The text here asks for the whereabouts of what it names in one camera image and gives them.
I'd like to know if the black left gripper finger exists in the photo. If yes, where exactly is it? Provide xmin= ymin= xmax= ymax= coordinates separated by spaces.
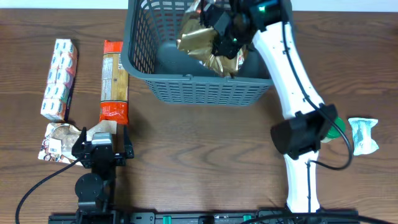
xmin=123 ymin=125 xmax=133 ymax=152
xmin=74 ymin=127 xmax=86 ymax=149

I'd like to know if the gold coffee bag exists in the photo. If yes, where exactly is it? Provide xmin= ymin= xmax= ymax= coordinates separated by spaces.
xmin=177 ymin=0 xmax=248 ymax=77

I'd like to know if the green lid jar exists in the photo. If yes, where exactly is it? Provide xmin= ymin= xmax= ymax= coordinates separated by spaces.
xmin=322 ymin=116 xmax=346 ymax=144

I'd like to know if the teal wipes packet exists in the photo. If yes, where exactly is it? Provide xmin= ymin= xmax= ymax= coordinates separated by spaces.
xmin=348 ymin=118 xmax=379 ymax=156

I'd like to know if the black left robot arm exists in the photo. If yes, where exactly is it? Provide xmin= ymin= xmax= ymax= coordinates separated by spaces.
xmin=72 ymin=125 xmax=134 ymax=223

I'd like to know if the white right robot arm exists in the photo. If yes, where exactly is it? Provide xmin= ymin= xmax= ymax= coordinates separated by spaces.
xmin=199 ymin=0 xmax=346 ymax=213

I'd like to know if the tissue pack multipack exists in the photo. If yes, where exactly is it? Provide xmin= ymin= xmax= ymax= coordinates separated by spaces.
xmin=40 ymin=39 xmax=78 ymax=122

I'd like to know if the crumpled snack bag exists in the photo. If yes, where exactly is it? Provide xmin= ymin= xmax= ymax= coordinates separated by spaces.
xmin=38 ymin=120 xmax=117 ymax=164

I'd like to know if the red spaghetti packet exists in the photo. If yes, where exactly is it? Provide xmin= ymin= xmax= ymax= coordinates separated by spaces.
xmin=99 ymin=40 xmax=129 ymax=125

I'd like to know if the grey plastic basket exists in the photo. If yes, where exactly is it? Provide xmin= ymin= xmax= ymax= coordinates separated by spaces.
xmin=121 ymin=0 xmax=272 ymax=106

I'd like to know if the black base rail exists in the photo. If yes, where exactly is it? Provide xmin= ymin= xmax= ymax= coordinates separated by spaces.
xmin=48 ymin=210 xmax=360 ymax=224

